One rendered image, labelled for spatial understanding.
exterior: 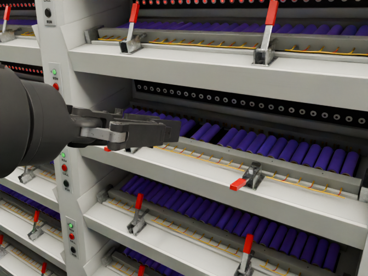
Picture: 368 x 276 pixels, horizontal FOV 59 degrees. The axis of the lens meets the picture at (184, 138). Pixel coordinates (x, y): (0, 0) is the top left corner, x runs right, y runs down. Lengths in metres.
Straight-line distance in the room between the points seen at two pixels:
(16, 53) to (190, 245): 0.62
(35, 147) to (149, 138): 0.12
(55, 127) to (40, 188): 0.75
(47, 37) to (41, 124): 0.54
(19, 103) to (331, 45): 0.42
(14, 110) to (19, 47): 0.65
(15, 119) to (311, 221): 0.43
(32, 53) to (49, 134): 0.59
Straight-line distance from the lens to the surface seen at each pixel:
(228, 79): 0.52
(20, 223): 1.27
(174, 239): 0.75
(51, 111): 0.29
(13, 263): 1.45
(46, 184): 1.04
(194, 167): 0.62
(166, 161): 0.64
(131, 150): 0.68
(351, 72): 0.48
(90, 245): 0.95
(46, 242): 1.15
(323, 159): 0.60
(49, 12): 0.79
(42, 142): 0.29
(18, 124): 0.26
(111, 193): 0.88
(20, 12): 1.22
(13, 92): 0.27
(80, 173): 0.84
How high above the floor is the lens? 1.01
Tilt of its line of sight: 19 degrees down
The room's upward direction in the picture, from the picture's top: 1 degrees clockwise
